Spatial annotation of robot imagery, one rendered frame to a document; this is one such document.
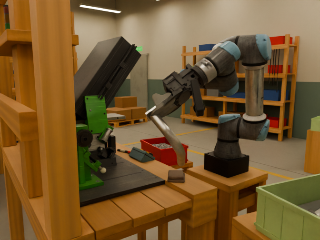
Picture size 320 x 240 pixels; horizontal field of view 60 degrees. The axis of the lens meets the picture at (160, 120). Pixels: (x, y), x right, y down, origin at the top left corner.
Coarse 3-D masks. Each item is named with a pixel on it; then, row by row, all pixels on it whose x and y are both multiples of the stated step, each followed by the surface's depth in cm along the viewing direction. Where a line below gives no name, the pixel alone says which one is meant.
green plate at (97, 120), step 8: (88, 96) 151; (96, 96) 154; (88, 104) 151; (96, 104) 153; (104, 104) 156; (88, 112) 150; (96, 112) 152; (104, 112) 155; (88, 120) 149; (96, 120) 152; (104, 120) 154; (88, 128) 150; (96, 128) 151; (104, 128) 154
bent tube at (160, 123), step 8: (152, 120) 87; (160, 120) 86; (160, 128) 85; (168, 128) 85; (168, 136) 84; (176, 136) 85; (176, 144) 85; (176, 152) 87; (184, 152) 88; (184, 160) 97
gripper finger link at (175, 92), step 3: (174, 90) 85; (177, 90) 86; (180, 90) 85; (183, 90) 88; (171, 93) 85; (174, 93) 85; (177, 93) 85; (180, 93) 86; (171, 96) 85; (174, 96) 85; (177, 96) 86; (165, 99) 86; (168, 99) 85; (171, 99) 85; (165, 102) 85; (168, 102) 85
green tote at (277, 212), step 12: (288, 180) 113; (300, 180) 115; (312, 180) 118; (264, 192) 102; (276, 192) 110; (288, 192) 113; (300, 192) 116; (312, 192) 119; (264, 204) 103; (276, 204) 98; (288, 204) 93; (300, 204) 117; (264, 216) 103; (276, 216) 98; (288, 216) 94; (300, 216) 89; (312, 216) 85; (264, 228) 104; (276, 228) 99; (288, 228) 94; (300, 228) 89; (312, 228) 85
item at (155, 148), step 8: (144, 144) 197; (152, 144) 203; (160, 144) 204; (168, 144) 208; (184, 144) 188; (152, 152) 186; (160, 152) 176; (168, 152) 179; (160, 160) 177; (168, 160) 180; (176, 160) 183
